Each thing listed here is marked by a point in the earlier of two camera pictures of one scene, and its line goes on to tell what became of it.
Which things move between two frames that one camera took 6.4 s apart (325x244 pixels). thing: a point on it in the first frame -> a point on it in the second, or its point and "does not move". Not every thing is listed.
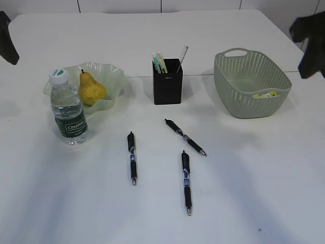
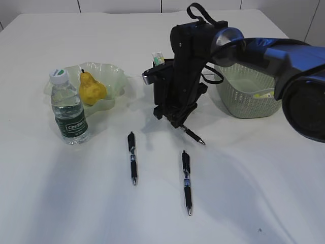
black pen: [179, 131] -> [193, 135]
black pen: [185, 159] does not move
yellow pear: [90, 90] does not move
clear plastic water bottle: [71, 124] does not move
